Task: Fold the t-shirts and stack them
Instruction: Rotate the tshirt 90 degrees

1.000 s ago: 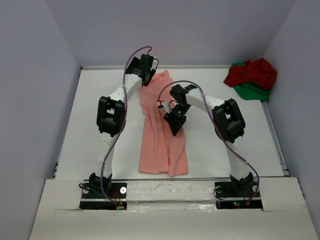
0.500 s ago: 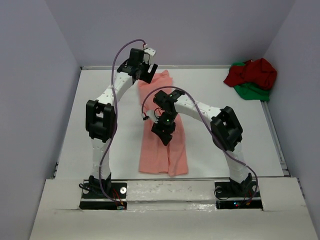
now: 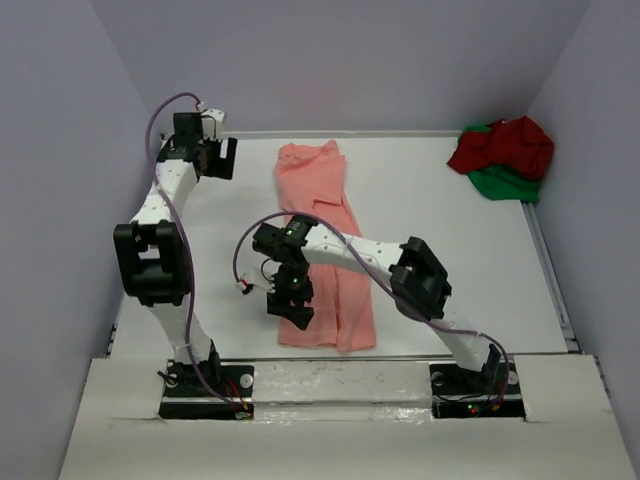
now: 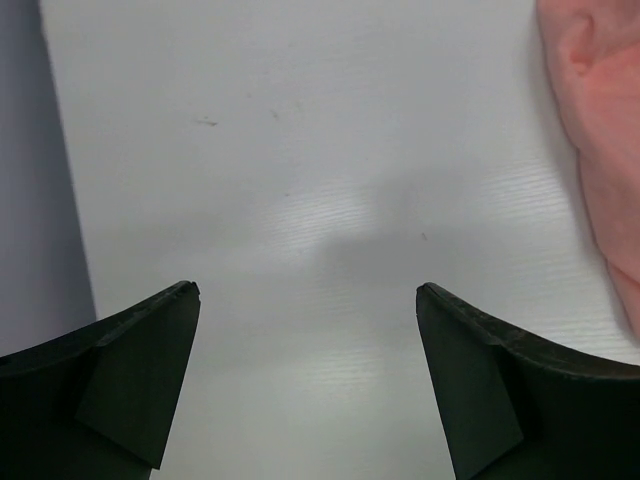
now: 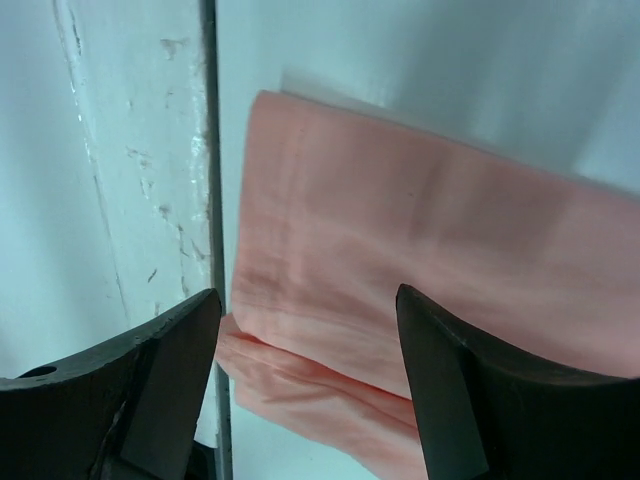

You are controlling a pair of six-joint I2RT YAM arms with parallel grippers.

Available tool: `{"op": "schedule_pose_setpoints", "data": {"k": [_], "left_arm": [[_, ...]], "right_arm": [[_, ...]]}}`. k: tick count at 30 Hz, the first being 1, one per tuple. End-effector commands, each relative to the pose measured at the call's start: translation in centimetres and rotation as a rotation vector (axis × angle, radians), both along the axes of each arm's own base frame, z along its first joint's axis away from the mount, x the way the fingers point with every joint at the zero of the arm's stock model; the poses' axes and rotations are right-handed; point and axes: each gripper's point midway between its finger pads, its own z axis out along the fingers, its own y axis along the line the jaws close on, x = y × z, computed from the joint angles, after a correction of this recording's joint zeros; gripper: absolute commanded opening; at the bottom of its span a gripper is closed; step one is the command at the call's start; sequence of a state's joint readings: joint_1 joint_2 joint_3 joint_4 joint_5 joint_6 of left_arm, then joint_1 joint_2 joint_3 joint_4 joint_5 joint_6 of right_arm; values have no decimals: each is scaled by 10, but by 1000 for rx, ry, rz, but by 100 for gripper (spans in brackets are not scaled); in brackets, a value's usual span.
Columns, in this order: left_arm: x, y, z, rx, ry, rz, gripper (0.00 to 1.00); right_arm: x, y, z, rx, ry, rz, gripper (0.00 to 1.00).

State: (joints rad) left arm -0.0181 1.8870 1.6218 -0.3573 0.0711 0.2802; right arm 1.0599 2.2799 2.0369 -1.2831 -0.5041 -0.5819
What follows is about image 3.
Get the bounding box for red t shirt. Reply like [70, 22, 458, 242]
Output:
[447, 116, 555, 181]

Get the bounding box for pink t shirt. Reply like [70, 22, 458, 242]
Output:
[275, 140, 376, 353]

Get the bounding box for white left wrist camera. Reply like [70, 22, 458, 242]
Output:
[199, 107, 226, 141]

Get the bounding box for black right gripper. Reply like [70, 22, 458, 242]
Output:
[268, 261, 315, 329]

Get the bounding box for green t shirt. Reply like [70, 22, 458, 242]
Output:
[460, 120, 543, 204]

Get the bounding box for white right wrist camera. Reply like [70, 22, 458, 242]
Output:
[236, 267, 275, 295]

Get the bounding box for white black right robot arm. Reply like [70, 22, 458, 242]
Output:
[248, 212, 509, 402]

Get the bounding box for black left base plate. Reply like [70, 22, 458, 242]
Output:
[156, 362, 255, 421]

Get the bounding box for white foam strip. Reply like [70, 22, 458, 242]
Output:
[252, 360, 432, 422]

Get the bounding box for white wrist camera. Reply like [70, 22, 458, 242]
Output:
[199, 107, 226, 141]
[236, 267, 275, 295]

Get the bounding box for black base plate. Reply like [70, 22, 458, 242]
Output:
[429, 363, 526, 420]
[156, 362, 255, 421]

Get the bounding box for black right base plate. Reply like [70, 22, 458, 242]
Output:
[429, 363, 526, 420]

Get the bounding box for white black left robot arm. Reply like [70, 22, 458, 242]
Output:
[113, 109, 237, 395]

